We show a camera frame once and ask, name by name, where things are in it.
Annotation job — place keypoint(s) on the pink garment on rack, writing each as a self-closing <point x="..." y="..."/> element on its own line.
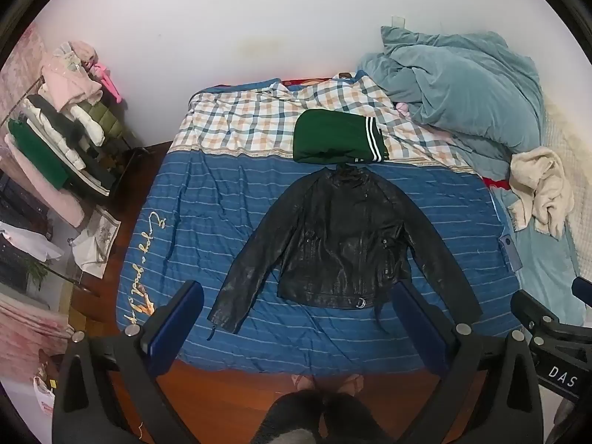
<point x="69" y="78"/>

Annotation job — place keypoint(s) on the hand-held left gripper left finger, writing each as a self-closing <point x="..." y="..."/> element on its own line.
<point x="178" y="328"/>

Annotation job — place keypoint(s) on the pink floral cloth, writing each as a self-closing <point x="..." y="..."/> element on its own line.
<point x="32" y="323"/>

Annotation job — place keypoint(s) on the purple slatted cabinet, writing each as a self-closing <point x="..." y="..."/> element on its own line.
<point x="18" y="203"/>

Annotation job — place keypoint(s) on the pink hanger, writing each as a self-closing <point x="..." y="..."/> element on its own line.
<point x="108" y="81"/>

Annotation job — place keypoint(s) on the blue striped bed sheet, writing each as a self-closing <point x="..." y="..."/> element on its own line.
<point x="208" y="203"/>

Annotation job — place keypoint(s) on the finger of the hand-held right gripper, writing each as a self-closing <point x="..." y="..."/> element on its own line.
<point x="532" y="307"/>
<point x="583" y="290"/>

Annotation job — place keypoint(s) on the clear wall hook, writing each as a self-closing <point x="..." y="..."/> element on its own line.
<point x="399" y="21"/>

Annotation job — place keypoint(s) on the red cloth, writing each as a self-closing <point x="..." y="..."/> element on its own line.
<point x="495" y="182"/>

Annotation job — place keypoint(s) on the blue phone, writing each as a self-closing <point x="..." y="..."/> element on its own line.
<point x="510" y="252"/>

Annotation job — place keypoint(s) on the green hanging garment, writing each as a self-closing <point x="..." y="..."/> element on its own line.
<point x="39" y="152"/>

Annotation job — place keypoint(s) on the white textured bed cover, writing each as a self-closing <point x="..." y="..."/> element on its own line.
<point x="571" y="148"/>

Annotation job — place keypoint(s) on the white puffer jacket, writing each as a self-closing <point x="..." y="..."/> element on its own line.
<point x="60" y="134"/>

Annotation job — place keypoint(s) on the clothes rack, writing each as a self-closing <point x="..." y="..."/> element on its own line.
<point x="115" y="148"/>

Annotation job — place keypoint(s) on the folded green garment white stripes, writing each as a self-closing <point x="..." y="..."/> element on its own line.
<point x="328" y="136"/>

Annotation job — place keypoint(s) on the black leather jacket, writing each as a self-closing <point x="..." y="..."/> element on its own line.
<point x="333" y="240"/>

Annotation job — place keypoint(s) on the cream towel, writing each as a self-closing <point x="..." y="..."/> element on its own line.
<point x="545" y="185"/>

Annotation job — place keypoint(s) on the person's right leg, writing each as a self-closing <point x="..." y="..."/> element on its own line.
<point x="356" y="418"/>

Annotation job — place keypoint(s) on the teal blanket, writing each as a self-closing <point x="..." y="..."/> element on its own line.
<point x="462" y="83"/>

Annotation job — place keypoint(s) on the olive green garment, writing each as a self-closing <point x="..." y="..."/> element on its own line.
<point x="101" y="120"/>

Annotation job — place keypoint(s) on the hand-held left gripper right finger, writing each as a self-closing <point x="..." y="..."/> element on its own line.
<point x="418" y="328"/>

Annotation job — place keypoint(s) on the person's left leg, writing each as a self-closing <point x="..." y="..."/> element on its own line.
<point x="286" y="418"/>

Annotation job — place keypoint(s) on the pale pink long garment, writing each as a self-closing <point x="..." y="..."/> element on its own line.
<point x="46" y="194"/>

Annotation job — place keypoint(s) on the white patterned bag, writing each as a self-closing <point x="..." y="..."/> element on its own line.
<point x="97" y="240"/>

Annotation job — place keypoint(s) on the light blue sheet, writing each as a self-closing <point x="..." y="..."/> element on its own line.
<point x="550" y="263"/>

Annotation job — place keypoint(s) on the pink floral curtain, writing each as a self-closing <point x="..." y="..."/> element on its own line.
<point x="18" y="69"/>

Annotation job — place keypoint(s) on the checked quilt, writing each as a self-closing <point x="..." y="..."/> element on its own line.
<point x="240" y="120"/>

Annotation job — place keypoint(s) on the person's leg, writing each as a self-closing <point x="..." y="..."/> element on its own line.
<point x="356" y="418"/>
<point x="286" y="418"/>

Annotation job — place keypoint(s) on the white cloth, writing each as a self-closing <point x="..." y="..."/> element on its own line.
<point x="27" y="240"/>

